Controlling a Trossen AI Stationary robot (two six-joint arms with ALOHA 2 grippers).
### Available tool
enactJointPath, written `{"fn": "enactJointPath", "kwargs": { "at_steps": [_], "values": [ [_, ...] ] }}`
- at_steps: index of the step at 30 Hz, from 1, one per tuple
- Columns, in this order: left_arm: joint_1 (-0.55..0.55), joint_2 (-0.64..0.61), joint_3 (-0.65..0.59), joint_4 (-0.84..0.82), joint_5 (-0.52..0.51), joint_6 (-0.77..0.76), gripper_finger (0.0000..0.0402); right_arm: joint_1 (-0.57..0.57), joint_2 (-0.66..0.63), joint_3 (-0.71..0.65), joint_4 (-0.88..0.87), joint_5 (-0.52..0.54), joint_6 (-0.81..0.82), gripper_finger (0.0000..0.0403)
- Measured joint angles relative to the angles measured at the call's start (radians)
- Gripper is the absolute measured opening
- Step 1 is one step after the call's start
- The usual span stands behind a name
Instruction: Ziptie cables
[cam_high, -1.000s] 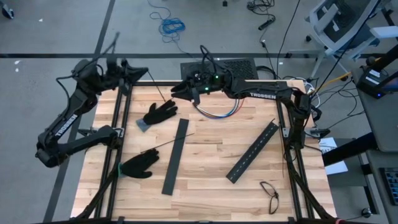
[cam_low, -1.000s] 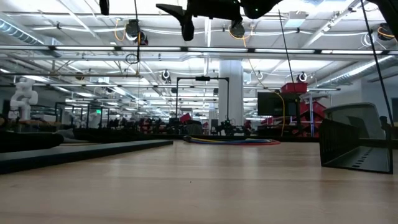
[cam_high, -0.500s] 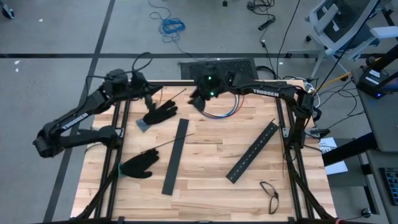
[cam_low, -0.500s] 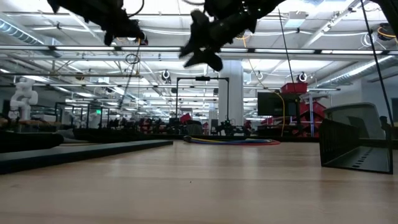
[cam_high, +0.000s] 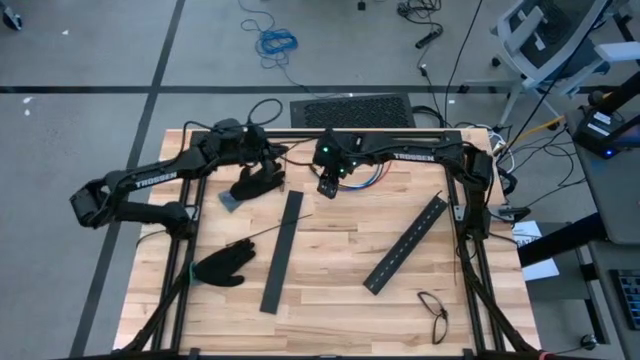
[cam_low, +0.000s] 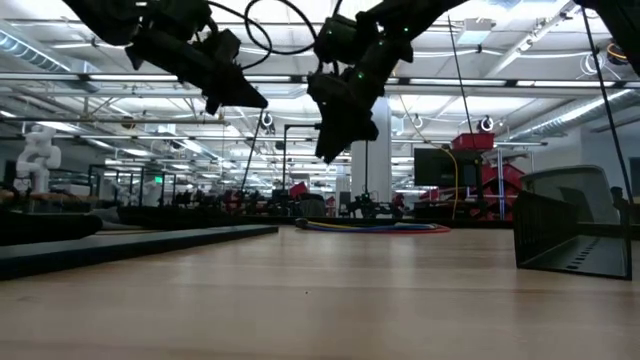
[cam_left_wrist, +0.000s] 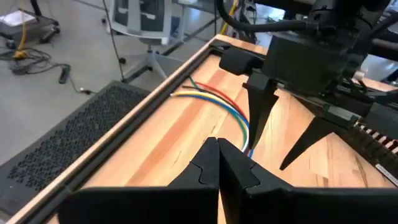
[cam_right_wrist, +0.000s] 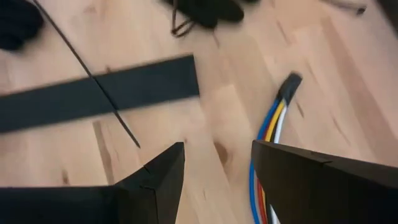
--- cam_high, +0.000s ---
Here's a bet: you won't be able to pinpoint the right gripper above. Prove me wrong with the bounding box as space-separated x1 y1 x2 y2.
317 154 359 201

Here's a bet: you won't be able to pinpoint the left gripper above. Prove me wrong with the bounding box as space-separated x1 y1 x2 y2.
238 124 291 184

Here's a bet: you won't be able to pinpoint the multicolour wire bundle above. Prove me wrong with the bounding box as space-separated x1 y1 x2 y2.
308 159 394 193

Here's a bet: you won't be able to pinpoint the black work glove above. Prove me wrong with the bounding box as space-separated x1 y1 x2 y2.
188 238 258 289
217 164 288 214

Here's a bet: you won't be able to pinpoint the black perforated computer case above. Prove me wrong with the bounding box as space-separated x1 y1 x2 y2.
288 92 418 130

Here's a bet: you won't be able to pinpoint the black-framed eyeglasses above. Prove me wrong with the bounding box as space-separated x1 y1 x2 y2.
416 290 450 346

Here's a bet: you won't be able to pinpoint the black clamp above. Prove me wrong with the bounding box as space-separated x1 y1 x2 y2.
496 203 532 225

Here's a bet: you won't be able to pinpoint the white paper sheet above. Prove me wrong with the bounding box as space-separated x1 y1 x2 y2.
511 219 561 283

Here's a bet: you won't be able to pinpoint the grey mesh office chair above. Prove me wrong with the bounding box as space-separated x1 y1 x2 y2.
462 0 640 129

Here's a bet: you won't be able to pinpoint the black desk crossbar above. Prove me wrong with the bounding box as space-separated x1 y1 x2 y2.
517 212 609 269

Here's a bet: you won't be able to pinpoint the black device blue light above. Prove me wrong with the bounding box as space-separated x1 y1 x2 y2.
571 106 640 161

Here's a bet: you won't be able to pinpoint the grey side desk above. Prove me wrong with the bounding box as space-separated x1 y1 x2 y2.
587 239 640 360
563 107 640 246

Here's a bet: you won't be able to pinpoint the black keyboard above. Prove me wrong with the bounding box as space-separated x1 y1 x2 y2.
608 268 640 332

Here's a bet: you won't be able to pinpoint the flat black duct cover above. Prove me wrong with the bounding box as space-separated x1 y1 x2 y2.
259 189 306 316

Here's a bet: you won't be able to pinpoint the black slotted cable duct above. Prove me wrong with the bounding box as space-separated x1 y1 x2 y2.
362 194 450 297

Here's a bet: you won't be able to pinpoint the blue cable coil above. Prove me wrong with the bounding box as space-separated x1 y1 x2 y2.
236 0 301 71

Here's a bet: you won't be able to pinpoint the black aluminium table frame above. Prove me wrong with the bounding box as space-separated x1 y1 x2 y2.
113 127 551 360

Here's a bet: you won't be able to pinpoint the black power strip cable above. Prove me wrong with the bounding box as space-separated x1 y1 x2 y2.
396 0 446 51

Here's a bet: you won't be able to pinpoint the black floor cable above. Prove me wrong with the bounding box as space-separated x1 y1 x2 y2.
443 0 485 117

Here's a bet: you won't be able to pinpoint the yellow cable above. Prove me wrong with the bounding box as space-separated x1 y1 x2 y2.
507 115 569 149

